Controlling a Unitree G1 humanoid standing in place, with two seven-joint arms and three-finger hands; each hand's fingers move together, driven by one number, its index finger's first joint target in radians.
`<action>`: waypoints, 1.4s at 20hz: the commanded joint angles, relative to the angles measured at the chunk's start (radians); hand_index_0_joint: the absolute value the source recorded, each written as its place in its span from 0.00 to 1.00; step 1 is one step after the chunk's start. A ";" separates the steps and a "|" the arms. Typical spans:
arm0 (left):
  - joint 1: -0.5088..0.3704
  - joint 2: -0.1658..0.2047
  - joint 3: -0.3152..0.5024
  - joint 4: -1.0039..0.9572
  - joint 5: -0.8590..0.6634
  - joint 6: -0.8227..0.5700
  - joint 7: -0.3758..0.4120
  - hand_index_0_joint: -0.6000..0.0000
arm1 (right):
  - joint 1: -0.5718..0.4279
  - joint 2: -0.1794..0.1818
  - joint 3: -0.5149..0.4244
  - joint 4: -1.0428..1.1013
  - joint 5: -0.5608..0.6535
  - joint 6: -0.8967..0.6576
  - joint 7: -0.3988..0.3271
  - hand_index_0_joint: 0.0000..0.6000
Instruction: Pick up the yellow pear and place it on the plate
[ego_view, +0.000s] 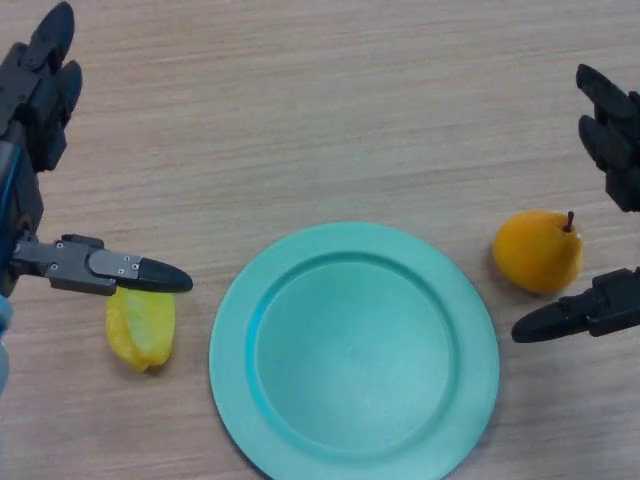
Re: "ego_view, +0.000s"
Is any yellow orange pear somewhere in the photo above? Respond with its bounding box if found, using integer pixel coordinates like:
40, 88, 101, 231
491, 209, 585, 295

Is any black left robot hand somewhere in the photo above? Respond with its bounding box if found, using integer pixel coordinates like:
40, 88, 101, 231
0, 0, 194, 302

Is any yellow green starfruit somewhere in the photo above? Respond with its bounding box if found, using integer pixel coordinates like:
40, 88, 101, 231
104, 287, 177, 374

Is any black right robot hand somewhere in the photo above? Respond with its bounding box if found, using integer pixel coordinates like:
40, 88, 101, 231
510, 63, 640, 344

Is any green round plate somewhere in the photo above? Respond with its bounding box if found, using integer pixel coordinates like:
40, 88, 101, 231
208, 221, 501, 480

